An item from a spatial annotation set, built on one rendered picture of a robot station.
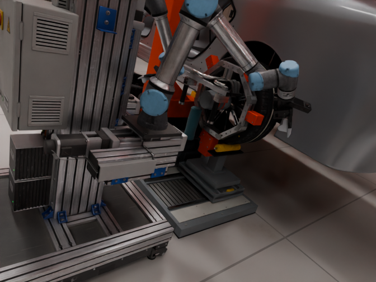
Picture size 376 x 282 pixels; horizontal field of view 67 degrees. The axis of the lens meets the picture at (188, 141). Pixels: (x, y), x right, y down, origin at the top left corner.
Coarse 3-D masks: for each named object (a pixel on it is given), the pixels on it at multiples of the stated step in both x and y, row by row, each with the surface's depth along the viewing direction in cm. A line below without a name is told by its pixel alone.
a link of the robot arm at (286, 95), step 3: (279, 90) 119; (294, 90) 117; (279, 93) 120; (282, 93) 119; (285, 93) 118; (288, 93) 118; (291, 93) 118; (294, 93) 119; (279, 96) 121; (282, 96) 120; (285, 96) 119; (288, 96) 118; (291, 96) 119; (285, 99) 121; (288, 99) 120
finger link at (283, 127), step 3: (285, 120) 129; (285, 123) 129; (279, 126) 130; (282, 126) 130; (285, 126) 129; (279, 129) 130; (282, 129) 130; (285, 129) 130; (288, 129) 129; (291, 129) 129; (288, 132) 130; (288, 135) 131
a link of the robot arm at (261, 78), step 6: (258, 72) 115; (264, 72) 114; (270, 72) 113; (276, 72) 113; (252, 78) 114; (258, 78) 113; (264, 78) 113; (270, 78) 112; (276, 78) 112; (252, 84) 114; (258, 84) 114; (264, 84) 114; (270, 84) 114; (276, 84) 114; (252, 90) 116; (258, 90) 117
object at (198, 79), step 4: (188, 72) 206; (188, 76) 206; (192, 76) 202; (196, 76) 199; (196, 80) 199; (200, 80) 196; (204, 80) 194; (204, 84) 193; (208, 84) 190; (212, 84) 187; (212, 88) 188; (216, 88) 185; (220, 88) 182; (220, 92) 182; (224, 92) 179; (228, 92) 179; (228, 96) 181
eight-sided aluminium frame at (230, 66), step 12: (204, 72) 220; (216, 72) 216; (240, 72) 193; (252, 96) 188; (252, 108) 192; (204, 120) 230; (240, 120) 195; (216, 132) 214; (228, 132) 204; (240, 132) 203
